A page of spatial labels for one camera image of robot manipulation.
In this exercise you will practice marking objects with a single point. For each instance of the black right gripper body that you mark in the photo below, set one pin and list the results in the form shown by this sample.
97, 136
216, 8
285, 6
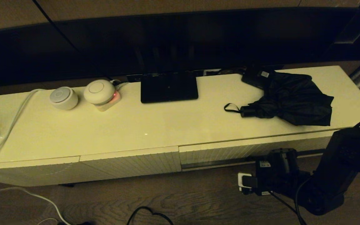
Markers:
264, 179

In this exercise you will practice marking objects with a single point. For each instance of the white cabinet drawer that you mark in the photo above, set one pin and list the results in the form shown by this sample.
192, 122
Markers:
217, 153

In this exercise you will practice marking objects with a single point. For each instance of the black umbrella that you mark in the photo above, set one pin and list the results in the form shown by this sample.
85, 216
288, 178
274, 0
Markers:
292, 100

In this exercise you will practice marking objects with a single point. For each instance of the white TV cabinet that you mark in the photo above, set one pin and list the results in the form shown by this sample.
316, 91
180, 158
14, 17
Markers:
136, 125

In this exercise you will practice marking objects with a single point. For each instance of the black box with white label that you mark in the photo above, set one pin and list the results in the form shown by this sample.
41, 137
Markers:
255, 78

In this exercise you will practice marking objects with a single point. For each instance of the white ribbed cabinet door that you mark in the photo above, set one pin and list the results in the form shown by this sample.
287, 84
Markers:
27, 173
130, 164

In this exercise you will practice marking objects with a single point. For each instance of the black flat television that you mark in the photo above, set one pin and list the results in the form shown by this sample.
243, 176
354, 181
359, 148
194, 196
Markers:
167, 40

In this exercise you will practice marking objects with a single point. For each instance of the white power strip red light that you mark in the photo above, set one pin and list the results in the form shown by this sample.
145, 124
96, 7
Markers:
112, 102

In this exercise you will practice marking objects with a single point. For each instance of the white round dome device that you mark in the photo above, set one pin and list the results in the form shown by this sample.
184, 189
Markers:
98, 92

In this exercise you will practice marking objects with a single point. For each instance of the white speaker with grey top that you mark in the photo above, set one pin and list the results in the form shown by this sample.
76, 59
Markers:
63, 99

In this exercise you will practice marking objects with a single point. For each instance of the black television base plate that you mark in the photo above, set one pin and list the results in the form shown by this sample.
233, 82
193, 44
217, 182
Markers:
169, 89

